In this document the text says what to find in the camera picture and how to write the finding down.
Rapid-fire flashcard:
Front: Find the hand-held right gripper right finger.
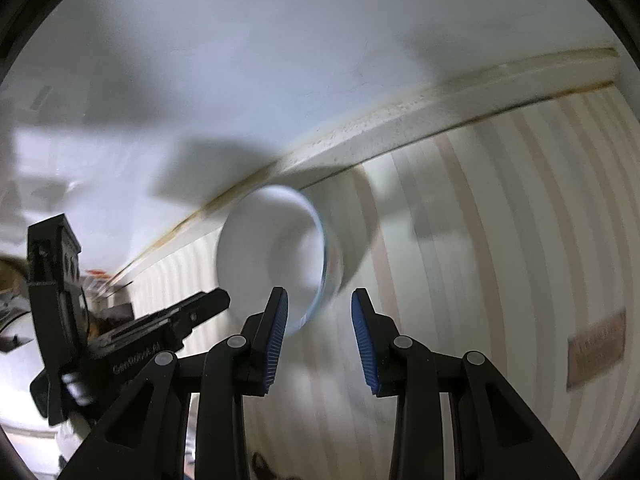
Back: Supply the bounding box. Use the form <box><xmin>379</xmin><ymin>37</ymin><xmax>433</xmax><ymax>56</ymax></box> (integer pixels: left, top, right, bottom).
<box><xmin>351</xmin><ymin>288</ymin><xmax>582</xmax><ymax>480</ymax></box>

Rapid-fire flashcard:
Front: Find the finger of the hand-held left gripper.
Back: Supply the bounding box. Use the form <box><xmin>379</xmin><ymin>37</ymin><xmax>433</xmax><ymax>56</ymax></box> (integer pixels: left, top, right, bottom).
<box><xmin>149</xmin><ymin>288</ymin><xmax>232</xmax><ymax>349</ymax></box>

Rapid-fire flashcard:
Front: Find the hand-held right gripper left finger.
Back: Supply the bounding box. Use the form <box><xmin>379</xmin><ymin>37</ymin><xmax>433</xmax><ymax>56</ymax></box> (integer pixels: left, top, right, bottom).
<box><xmin>57</xmin><ymin>286</ymin><xmax>290</xmax><ymax>480</ymax></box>

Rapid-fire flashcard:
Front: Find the white bowl with patterned side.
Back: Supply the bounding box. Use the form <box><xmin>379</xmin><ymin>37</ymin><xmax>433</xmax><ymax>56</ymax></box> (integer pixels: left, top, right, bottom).
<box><xmin>216</xmin><ymin>185</ymin><xmax>346</xmax><ymax>332</ymax></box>

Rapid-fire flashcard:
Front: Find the white plate with blue stripes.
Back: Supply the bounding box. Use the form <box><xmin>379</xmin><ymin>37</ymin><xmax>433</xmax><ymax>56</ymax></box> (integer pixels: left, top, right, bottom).
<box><xmin>0</xmin><ymin>305</ymin><xmax>51</xmax><ymax>436</ymax></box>

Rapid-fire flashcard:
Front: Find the striped cat print tablecloth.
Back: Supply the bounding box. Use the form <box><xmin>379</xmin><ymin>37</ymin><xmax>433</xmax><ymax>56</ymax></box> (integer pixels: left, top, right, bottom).
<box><xmin>85</xmin><ymin>82</ymin><xmax>640</xmax><ymax>480</ymax></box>

